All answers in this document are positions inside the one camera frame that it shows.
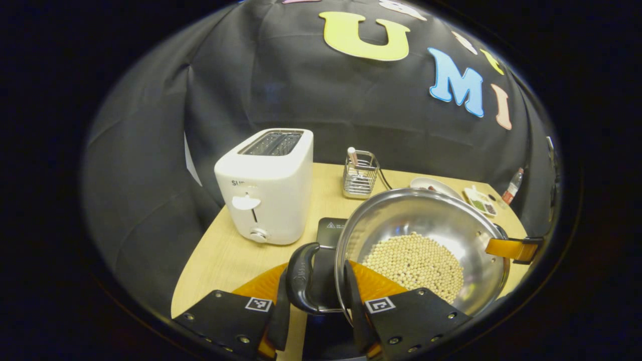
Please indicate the clear plastic water bottle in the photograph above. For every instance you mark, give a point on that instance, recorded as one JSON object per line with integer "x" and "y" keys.
{"x": 512, "y": 188}

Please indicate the white round plate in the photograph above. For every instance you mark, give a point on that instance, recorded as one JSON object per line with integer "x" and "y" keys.
{"x": 441, "y": 186}

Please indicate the black induction cooktop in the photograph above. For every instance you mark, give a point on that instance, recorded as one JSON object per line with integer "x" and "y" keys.
{"x": 331, "y": 230}

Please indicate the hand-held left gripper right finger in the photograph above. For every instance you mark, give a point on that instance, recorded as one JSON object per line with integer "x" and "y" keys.
{"x": 416, "y": 316}

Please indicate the white divided dish with beans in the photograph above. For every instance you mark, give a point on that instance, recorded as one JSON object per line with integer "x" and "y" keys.
{"x": 480, "y": 203}

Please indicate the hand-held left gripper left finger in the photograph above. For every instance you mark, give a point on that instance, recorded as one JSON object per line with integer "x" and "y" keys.
{"x": 225, "y": 321}

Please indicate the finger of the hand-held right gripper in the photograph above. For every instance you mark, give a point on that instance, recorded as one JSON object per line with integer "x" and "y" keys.
{"x": 506, "y": 248}

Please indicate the pile of soybeans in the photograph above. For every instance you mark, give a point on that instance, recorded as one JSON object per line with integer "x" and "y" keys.
{"x": 416, "y": 265}

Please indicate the stainless steel pot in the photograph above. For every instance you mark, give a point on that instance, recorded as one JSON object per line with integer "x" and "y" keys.
{"x": 416, "y": 215}

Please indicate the white toaster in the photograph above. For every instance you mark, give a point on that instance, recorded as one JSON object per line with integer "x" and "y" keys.
{"x": 281, "y": 200}

